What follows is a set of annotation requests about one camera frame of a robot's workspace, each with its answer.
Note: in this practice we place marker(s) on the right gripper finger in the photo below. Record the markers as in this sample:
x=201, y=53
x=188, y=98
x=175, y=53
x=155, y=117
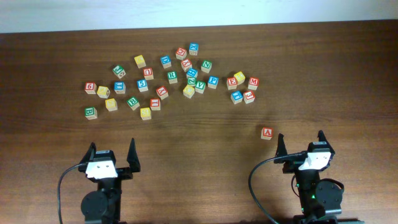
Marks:
x=322, y=141
x=281, y=149

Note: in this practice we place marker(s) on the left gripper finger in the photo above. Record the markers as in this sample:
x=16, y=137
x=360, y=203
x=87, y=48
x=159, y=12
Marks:
x=132, y=157
x=89, y=154

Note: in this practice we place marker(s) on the yellow S block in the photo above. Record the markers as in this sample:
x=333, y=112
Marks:
x=111, y=104
x=145, y=113

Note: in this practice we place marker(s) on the green R block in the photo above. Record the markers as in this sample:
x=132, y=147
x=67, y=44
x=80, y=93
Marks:
x=172, y=77

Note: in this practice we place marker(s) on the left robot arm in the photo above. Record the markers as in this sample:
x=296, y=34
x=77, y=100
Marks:
x=103, y=205

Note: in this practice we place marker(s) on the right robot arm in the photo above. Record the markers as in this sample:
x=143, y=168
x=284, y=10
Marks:
x=320, y=199

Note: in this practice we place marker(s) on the red A block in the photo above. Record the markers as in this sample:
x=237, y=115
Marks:
x=267, y=133

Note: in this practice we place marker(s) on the green B block far left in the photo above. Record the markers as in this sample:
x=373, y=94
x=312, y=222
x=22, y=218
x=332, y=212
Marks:
x=91, y=113

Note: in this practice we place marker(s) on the green b block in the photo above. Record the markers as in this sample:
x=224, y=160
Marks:
x=91, y=113
x=133, y=103

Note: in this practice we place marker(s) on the red I block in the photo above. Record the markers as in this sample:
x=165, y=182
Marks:
x=155, y=104

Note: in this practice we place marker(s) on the red 3 block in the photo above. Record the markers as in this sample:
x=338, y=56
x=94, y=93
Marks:
x=249, y=97

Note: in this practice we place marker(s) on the yellow block far left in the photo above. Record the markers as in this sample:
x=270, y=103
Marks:
x=103, y=92

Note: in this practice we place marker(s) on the red 6 block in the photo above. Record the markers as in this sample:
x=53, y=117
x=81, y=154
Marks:
x=90, y=88

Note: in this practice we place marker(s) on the blue block right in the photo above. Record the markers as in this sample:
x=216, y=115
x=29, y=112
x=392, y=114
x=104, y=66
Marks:
x=236, y=97

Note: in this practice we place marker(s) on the red K block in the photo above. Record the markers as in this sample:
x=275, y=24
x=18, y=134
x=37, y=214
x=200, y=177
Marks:
x=162, y=92

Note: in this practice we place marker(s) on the blue block left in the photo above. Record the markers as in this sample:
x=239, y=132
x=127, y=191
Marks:
x=119, y=87

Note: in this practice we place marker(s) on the red M block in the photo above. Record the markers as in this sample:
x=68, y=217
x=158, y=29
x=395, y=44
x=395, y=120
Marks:
x=253, y=83

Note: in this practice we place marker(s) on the blue 5 block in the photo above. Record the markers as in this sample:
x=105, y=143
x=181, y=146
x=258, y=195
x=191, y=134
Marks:
x=142, y=85

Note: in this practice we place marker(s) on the red E block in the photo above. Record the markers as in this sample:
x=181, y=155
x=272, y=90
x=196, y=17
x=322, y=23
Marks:
x=231, y=83

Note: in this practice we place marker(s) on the yellow block right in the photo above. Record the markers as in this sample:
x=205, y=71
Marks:
x=240, y=77

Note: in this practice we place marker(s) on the red U block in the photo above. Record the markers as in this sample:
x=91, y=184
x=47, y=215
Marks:
x=148, y=73

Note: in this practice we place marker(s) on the yellow block centre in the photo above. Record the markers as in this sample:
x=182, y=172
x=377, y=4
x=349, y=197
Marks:
x=188, y=91

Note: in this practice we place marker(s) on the green J block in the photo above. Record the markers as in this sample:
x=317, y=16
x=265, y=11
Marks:
x=119, y=71

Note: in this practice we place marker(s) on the green N block lower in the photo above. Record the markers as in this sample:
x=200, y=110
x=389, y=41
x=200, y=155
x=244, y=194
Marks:
x=191, y=81

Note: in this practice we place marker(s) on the green n block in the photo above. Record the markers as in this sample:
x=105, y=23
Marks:
x=191, y=81
x=206, y=66

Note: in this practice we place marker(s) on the blue P block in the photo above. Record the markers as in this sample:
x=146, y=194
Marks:
x=213, y=82

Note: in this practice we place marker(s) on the yellow block top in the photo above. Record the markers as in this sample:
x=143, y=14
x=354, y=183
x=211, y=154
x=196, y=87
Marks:
x=140, y=62

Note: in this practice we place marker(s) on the green V block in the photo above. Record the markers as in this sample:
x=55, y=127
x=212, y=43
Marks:
x=200, y=87

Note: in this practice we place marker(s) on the blue D block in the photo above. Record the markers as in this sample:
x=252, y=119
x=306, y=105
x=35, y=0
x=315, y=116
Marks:
x=166, y=61

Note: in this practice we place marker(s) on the blue H block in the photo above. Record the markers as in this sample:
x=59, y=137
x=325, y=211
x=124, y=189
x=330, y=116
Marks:
x=192, y=73

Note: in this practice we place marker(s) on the red Y block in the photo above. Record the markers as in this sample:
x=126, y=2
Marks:
x=186, y=64

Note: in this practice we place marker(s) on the green N block upper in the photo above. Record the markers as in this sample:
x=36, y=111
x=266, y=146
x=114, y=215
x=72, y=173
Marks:
x=206, y=66

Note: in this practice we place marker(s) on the red C block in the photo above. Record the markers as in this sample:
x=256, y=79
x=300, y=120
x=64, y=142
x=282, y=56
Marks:
x=181, y=53

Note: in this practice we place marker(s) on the blue X block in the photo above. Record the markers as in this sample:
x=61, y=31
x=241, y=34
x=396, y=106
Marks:
x=193, y=48

